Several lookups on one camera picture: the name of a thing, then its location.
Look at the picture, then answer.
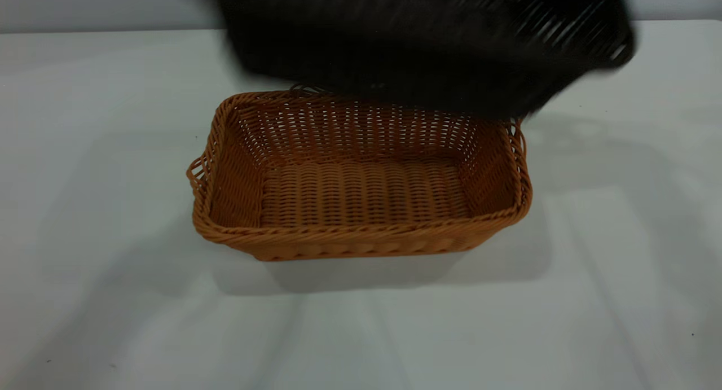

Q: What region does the light brown wicker basket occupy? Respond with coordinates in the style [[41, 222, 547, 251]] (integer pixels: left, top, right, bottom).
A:
[[186, 85, 532, 262]]

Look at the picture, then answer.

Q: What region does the dark brown wicker basket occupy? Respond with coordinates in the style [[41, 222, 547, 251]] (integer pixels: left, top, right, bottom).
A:
[[206, 0, 637, 120]]

